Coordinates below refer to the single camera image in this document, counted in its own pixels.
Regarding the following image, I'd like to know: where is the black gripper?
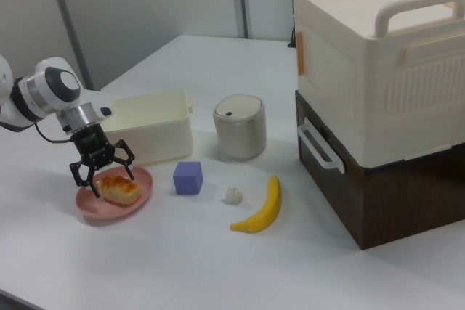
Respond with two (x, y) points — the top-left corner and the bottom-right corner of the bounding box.
(69, 123), (137, 200)

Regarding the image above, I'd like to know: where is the glazed bread piece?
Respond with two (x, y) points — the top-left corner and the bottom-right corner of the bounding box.
(100, 174), (141, 205)

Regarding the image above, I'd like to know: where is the pink round plate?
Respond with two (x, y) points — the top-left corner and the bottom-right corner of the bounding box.
(75, 166), (154, 220)

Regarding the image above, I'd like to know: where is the white open storage bin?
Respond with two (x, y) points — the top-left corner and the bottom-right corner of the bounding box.
(101, 89), (194, 166)

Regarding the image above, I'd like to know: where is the purple cube block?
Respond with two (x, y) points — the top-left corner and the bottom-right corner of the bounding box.
(173, 160), (203, 195)

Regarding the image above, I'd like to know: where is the small beige lidded trash can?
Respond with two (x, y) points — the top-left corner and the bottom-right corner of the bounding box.
(212, 94), (267, 160)

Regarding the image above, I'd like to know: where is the yellow banana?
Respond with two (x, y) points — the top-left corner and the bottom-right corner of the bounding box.
(229, 174), (283, 234)

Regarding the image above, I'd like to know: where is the dark brown storage box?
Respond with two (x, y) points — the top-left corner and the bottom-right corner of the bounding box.
(294, 90), (465, 251)

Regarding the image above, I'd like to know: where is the black robot wrist cable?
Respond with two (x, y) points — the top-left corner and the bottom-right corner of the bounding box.
(32, 121), (73, 144)

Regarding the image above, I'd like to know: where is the black camera stand pole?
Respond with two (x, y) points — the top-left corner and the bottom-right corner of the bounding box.
(289, 0), (299, 49)

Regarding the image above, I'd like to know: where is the cream storage box with handles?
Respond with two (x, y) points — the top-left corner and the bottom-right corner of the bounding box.
(292, 0), (465, 166)

